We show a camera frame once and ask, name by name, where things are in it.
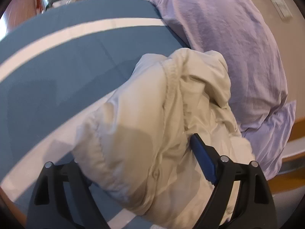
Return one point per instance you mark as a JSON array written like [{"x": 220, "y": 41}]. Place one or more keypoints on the blue white striped bedsheet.
[{"x": 59, "y": 67}]

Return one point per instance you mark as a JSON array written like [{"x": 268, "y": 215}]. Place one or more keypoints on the small lavender pillow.
[{"x": 269, "y": 140}]

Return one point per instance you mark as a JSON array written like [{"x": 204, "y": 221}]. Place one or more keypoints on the beige puffer jacket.
[{"x": 135, "y": 146}]

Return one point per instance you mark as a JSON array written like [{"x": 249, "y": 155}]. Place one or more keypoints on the white wall switch panel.
[{"x": 282, "y": 9}]

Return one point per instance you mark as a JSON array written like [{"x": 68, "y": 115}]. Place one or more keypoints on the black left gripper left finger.
[{"x": 48, "y": 206}]

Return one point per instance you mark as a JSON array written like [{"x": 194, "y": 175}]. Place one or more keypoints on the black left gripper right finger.
[{"x": 254, "y": 207}]

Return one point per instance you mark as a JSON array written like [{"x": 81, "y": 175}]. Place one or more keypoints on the large lavender pillow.
[{"x": 237, "y": 30}]

